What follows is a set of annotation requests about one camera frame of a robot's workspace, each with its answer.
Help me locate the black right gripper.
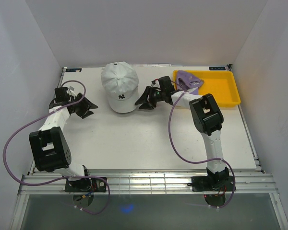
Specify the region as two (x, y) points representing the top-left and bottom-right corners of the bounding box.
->
(135, 86), (165, 110)

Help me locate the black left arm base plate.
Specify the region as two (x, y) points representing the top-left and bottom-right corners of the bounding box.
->
(64, 177), (107, 193)

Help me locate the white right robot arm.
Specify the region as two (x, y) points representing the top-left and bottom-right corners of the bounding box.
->
(135, 76), (234, 191)

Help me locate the yellow plastic bin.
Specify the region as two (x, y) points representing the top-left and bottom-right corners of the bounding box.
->
(173, 70), (241, 108)

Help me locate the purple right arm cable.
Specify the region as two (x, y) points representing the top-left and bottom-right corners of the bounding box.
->
(156, 80), (235, 209)

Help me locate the aluminium mounting rail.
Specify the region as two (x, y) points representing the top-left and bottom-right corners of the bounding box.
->
(18, 170), (279, 195)

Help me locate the purple baseball cap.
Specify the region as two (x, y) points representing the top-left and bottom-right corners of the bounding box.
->
(174, 70), (204, 95)

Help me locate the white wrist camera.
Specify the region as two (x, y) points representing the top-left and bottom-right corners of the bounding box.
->
(150, 79), (158, 87)
(68, 87), (77, 97)

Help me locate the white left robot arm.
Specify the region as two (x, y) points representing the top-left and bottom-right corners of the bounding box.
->
(29, 87), (98, 192)

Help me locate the white baseball cap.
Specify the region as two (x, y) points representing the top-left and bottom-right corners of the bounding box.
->
(101, 62), (139, 114)

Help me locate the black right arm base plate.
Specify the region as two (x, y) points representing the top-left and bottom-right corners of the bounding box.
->
(187, 176), (236, 192)

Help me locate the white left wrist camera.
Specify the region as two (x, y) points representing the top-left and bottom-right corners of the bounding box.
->
(68, 87), (77, 97)

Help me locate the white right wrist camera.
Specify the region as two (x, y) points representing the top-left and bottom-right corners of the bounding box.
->
(150, 79), (158, 87)

